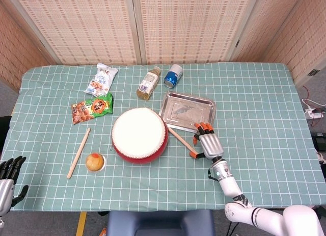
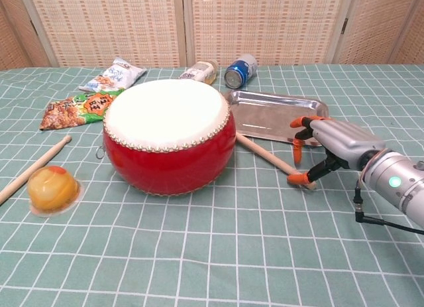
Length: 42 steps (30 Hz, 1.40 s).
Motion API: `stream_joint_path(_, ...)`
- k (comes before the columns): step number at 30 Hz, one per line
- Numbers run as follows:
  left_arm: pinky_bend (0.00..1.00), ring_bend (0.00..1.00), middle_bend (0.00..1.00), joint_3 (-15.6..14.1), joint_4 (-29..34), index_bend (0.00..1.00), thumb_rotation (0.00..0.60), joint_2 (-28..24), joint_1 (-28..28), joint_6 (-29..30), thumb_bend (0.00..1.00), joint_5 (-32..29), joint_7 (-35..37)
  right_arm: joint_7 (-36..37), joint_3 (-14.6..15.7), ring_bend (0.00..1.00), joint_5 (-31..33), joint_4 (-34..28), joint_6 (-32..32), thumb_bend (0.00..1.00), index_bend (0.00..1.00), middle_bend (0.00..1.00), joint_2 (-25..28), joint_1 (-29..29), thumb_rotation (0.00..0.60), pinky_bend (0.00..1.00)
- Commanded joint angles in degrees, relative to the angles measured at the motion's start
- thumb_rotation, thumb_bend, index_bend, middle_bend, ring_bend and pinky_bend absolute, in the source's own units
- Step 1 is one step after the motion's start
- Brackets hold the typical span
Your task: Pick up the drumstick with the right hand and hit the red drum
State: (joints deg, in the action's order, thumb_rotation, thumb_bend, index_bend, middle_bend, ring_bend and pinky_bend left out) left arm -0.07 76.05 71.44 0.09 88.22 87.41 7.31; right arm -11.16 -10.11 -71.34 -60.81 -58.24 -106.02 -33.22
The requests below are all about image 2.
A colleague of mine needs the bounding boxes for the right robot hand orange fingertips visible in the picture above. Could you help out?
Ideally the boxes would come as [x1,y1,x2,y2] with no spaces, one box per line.
[286,115,387,185]

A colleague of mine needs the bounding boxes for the wooden drumstick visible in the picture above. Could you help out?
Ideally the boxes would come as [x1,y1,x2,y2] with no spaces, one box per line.
[236,133,317,190]
[0,135,72,206]

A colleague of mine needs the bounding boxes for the stainless steel tray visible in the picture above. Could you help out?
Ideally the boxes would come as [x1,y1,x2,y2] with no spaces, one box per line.
[221,90,332,147]

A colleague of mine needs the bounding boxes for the red drum white skin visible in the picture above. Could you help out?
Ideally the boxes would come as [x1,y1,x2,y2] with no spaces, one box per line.
[101,78,237,198]

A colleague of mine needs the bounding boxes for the blue white drink can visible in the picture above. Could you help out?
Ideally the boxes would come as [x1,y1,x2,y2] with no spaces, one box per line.
[223,53,258,90]

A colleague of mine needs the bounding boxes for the yellow tea plastic bottle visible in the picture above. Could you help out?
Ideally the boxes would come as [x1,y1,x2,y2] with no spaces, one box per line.
[178,60,219,86]

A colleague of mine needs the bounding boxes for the green checked tablecloth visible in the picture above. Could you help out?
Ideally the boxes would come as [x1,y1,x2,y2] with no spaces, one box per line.
[0,64,424,307]

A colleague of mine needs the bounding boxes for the white blue snack bag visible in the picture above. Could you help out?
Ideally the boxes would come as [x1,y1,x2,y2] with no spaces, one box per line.
[78,57,148,92]

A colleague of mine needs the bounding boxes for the woven bamboo folding screen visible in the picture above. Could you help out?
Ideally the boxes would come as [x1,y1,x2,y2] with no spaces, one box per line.
[0,0,424,70]

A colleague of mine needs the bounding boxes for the green orange snack bag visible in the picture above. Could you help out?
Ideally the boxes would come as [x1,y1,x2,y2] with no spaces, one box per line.
[39,88,126,132]

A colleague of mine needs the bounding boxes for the yellow fruit jelly cup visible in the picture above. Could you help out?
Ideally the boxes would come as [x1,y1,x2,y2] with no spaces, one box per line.
[26,165,83,218]

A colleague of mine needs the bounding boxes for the black arm cable with plug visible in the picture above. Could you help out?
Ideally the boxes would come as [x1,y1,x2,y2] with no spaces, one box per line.
[352,179,424,235]

